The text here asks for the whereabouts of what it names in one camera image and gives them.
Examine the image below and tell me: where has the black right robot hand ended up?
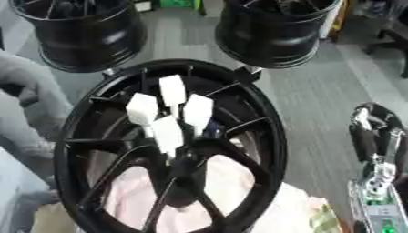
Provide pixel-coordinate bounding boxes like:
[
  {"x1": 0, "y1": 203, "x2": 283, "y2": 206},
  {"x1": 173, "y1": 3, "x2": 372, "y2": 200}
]
[{"x1": 347, "y1": 102, "x2": 408, "y2": 163}]

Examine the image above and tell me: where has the black wheel rim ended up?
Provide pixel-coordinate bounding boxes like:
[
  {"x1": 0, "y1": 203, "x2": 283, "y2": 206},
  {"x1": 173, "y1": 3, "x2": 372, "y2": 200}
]
[
  {"x1": 213, "y1": 0, "x2": 344, "y2": 69},
  {"x1": 7, "y1": 0, "x2": 148, "y2": 74}
]

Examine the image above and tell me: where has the black spoked wheel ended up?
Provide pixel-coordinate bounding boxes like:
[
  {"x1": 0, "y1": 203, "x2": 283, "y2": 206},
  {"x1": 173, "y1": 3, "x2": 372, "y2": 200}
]
[{"x1": 52, "y1": 58, "x2": 291, "y2": 233}]

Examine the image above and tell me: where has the pale pink cloth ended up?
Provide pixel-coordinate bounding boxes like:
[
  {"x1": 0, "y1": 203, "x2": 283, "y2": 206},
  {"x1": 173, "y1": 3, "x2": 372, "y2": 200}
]
[{"x1": 100, "y1": 154, "x2": 332, "y2": 233}]

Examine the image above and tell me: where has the white pin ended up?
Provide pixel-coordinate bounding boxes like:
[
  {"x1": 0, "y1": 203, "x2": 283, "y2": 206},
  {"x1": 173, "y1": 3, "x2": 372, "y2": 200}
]
[
  {"x1": 158, "y1": 74, "x2": 189, "y2": 118},
  {"x1": 149, "y1": 115, "x2": 187, "y2": 160},
  {"x1": 181, "y1": 93, "x2": 216, "y2": 137},
  {"x1": 124, "y1": 92, "x2": 161, "y2": 137}
]

